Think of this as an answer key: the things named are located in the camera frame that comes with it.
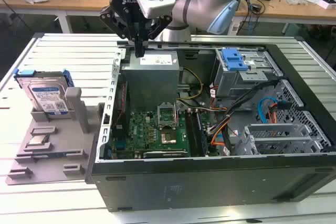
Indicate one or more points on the green motherboard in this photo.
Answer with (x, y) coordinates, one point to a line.
(141, 129)

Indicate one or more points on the black PC case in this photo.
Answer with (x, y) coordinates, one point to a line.
(210, 187)

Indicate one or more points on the hard disk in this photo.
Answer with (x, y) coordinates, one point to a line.
(44, 93)

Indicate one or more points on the grey metal drive cage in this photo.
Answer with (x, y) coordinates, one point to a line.
(236, 82)

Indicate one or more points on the silver CPU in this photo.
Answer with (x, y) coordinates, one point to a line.
(36, 140)

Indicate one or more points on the black RAM slot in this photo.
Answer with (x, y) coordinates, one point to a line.
(191, 129)

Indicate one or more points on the CPU socket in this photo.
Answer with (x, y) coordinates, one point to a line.
(168, 138)

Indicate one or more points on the grey parts rack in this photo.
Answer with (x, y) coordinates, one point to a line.
(52, 161)

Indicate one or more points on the RAM stick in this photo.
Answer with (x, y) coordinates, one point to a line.
(202, 132)

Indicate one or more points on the black case fan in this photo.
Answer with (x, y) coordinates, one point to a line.
(122, 108)

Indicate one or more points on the long wooden desk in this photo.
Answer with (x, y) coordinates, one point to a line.
(86, 1)

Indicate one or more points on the black graphics card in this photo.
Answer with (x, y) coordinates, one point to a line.
(162, 154)

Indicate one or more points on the metal disk bay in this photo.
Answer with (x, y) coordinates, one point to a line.
(275, 134)

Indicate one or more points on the grey power supply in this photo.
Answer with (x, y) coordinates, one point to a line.
(149, 82)

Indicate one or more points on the blue plastic latch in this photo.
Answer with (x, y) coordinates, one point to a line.
(233, 60)

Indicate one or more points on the white box black inlay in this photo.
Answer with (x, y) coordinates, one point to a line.
(326, 2)

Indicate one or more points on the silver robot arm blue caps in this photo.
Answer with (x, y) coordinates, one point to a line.
(197, 6)

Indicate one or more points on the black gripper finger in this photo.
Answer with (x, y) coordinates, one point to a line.
(158, 28)
(115, 22)

